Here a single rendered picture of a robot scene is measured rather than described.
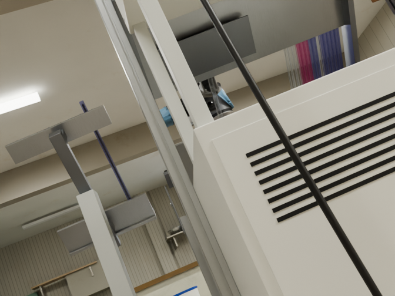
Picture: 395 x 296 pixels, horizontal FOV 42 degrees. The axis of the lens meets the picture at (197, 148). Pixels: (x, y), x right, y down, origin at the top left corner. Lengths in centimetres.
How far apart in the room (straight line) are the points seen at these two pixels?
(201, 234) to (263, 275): 43
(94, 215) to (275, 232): 98
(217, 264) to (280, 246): 43
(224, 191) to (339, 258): 20
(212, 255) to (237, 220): 42
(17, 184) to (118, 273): 579
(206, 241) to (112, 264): 53
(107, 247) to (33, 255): 982
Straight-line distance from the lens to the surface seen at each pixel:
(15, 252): 1155
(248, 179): 81
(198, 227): 120
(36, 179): 735
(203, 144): 82
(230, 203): 80
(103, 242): 167
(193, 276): 861
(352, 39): 174
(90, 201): 170
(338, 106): 87
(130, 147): 737
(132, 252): 1127
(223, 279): 120
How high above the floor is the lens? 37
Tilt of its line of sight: 15 degrees up
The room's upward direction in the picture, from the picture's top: 24 degrees counter-clockwise
